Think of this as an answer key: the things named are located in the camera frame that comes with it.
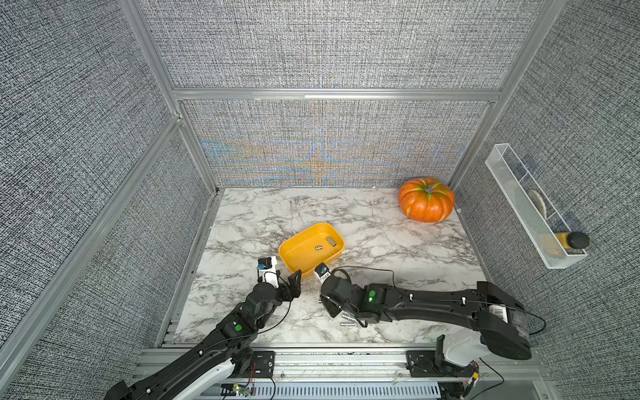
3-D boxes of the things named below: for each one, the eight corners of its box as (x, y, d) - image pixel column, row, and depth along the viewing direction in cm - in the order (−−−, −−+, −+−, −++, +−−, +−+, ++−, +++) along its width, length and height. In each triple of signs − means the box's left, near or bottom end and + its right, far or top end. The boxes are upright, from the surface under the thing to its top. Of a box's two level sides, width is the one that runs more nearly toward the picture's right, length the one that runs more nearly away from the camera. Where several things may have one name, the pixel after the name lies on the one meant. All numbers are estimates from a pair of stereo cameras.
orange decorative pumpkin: (403, 227, 107) (412, 208, 98) (395, 197, 119) (402, 177, 109) (448, 227, 107) (460, 208, 98) (435, 197, 119) (446, 177, 109)
